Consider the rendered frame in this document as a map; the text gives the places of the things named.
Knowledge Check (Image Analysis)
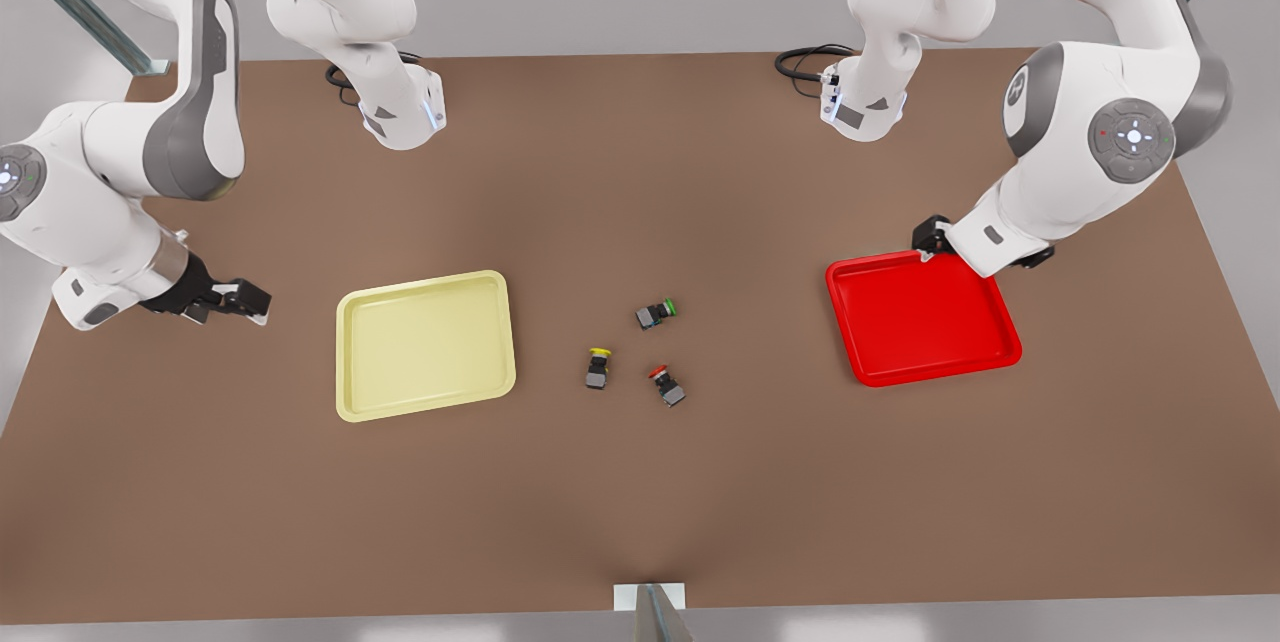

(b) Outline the black cable loop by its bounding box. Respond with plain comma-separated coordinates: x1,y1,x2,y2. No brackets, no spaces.
774,44,857,101
325,51,424,107

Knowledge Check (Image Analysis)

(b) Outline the red tray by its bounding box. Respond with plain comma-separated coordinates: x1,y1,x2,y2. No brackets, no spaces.
825,250,1023,388

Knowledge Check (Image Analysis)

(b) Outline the red-capped switch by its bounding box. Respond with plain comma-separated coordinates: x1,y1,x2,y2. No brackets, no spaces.
648,365,688,408

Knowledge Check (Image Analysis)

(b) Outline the yellow tray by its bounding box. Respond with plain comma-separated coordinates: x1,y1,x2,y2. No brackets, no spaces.
336,270,518,423

